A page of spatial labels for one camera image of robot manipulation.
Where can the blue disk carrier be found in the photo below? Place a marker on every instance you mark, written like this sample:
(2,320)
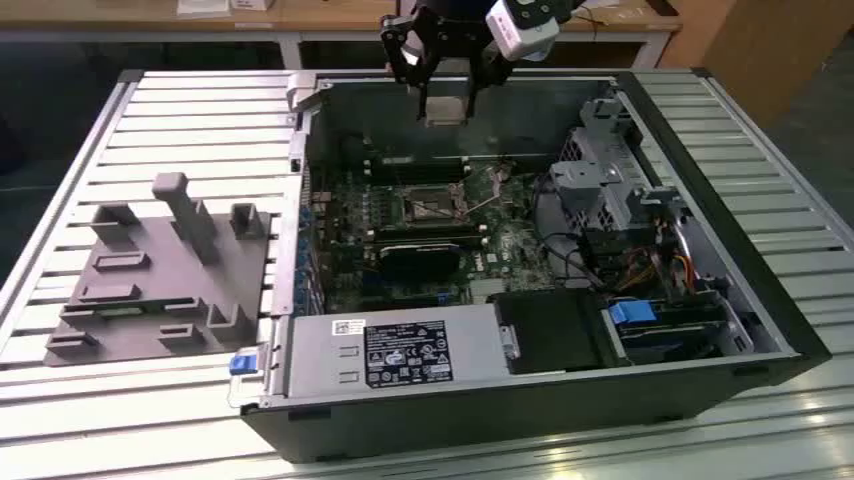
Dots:
(635,312)

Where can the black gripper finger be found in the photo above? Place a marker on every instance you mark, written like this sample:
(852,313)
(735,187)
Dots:
(394,45)
(500,65)

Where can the black PC case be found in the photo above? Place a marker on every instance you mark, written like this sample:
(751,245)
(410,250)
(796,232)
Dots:
(468,425)

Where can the black graphics card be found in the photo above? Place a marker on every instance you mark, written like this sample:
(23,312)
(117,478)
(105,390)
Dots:
(417,262)

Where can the silver CPU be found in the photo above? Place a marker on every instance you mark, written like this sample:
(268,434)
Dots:
(446,112)

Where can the wooden cabinet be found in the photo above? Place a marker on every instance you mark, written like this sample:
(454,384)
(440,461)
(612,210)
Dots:
(768,50)

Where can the CPU socket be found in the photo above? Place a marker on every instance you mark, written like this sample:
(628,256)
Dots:
(428,205)

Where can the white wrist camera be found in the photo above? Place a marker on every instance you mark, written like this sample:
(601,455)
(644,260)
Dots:
(524,32)

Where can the grey metal drive cage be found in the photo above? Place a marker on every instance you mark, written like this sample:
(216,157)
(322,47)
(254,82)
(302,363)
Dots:
(588,185)

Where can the white box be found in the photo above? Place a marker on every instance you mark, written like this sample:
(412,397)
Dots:
(253,4)
(204,7)

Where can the silver power supply unit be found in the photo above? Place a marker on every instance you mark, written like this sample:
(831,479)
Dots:
(321,360)

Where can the green motherboard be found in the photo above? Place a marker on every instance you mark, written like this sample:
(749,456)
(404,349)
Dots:
(514,240)

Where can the blue case latch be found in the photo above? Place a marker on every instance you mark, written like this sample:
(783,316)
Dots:
(242,364)

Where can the grey parts rack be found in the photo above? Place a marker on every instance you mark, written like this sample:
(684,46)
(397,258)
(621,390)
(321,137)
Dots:
(168,300)

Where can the black RAM slots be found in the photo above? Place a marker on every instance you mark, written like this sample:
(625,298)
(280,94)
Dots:
(421,169)
(428,234)

